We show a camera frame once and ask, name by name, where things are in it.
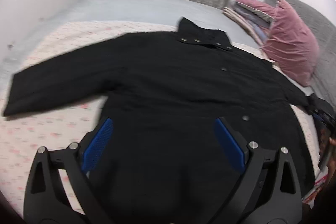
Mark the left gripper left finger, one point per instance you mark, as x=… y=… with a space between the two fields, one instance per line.
x=45 y=198

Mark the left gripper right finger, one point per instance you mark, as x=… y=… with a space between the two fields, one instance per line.
x=267 y=189

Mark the black coat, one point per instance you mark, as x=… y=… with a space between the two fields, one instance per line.
x=163 y=163

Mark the person's right hand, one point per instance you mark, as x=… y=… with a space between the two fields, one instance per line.
x=331 y=165

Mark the floral white bed sheet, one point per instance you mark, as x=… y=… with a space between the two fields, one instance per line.
x=55 y=128

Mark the pink velvet pillow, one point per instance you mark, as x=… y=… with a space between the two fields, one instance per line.
x=291 y=44

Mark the stack of folded blankets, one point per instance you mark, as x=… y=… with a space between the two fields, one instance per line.
x=254 y=17

